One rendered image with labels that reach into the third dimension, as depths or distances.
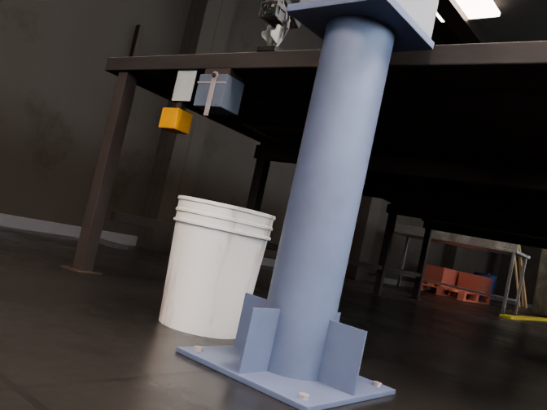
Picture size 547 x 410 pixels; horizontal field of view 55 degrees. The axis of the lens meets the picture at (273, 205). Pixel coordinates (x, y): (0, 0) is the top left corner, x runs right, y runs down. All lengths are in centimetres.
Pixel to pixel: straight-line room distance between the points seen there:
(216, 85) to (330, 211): 87
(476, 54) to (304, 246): 69
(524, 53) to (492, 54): 8
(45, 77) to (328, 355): 316
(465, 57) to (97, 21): 316
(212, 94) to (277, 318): 95
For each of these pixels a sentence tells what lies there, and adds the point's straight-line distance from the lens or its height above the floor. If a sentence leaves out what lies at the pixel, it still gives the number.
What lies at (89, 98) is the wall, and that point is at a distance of 415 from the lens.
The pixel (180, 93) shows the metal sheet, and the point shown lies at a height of 76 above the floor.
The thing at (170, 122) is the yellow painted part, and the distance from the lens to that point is 202.
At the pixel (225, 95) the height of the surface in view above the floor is 75.
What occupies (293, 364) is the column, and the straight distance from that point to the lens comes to 122.
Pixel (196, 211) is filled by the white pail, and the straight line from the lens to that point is 148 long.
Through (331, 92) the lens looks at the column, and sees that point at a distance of 125.
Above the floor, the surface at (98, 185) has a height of 37.
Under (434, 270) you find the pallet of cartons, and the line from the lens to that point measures 840.
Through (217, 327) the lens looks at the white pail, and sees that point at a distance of 151.
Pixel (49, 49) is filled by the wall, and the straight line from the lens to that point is 404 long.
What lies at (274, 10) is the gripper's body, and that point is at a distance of 186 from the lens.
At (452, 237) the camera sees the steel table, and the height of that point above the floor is 78.
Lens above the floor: 31
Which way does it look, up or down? 3 degrees up
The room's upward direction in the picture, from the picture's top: 12 degrees clockwise
